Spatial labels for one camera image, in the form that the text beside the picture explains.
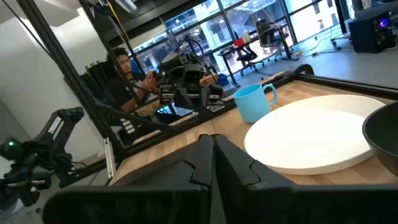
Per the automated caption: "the black computer case purple light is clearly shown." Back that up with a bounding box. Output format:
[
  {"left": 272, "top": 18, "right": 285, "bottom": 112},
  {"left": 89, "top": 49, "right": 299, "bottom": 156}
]
[{"left": 348, "top": 11, "right": 397, "bottom": 54}]

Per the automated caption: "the white round plate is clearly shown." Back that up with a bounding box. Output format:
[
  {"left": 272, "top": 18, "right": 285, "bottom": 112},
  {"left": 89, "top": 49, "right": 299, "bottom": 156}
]
[{"left": 244, "top": 94, "right": 386, "bottom": 176}]

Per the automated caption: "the black bowl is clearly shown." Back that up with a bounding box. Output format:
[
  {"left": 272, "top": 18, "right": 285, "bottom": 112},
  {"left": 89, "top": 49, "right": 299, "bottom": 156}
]
[{"left": 362, "top": 101, "right": 398, "bottom": 177}]

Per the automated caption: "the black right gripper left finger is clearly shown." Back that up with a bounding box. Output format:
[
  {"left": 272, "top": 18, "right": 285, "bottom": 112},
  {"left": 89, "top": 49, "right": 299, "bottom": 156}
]
[{"left": 42, "top": 134, "right": 215, "bottom": 224}]

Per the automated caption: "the black office desk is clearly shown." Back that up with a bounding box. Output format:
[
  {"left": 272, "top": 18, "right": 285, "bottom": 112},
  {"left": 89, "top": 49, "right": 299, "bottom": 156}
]
[{"left": 216, "top": 24, "right": 300, "bottom": 88}]

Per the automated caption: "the black office chair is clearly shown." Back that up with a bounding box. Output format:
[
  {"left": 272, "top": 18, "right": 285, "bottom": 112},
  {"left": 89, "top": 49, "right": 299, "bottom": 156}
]
[{"left": 235, "top": 43, "right": 266, "bottom": 77}]

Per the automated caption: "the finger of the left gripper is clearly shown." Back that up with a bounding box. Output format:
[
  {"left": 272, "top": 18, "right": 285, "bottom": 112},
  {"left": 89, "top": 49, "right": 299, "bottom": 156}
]
[
  {"left": 173, "top": 87, "right": 195, "bottom": 110},
  {"left": 198, "top": 86, "right": 213, "bottom": 113}
]

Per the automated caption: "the light blue mug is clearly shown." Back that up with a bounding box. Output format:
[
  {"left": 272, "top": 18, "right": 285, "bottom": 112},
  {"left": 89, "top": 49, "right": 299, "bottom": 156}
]
[{"left": 233, "top": 83, "right": 278, "bottom": 124}]

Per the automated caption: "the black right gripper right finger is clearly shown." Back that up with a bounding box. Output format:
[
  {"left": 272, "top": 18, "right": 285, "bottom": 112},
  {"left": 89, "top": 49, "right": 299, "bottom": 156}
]
[{"left": 214, "top": 134, "right": 398, "bottom": 224}]

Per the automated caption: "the person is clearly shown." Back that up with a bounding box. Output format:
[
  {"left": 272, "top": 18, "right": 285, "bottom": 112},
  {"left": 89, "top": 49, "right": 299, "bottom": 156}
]
[{"left": 106, "top": 46, "right": 161, "bottom": 113}]

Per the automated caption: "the blue bin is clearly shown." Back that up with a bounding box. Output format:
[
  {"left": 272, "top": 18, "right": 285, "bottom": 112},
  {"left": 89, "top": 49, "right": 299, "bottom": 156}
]
[{"left": 216, "top": 73, "right": 230, "bottom": 88}]

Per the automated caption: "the silver metal strip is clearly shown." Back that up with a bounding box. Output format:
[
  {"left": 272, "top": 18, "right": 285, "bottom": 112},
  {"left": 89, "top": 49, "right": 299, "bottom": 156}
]
[{"left": 103, "top": 136, "right": 118, "bottom": 180}]

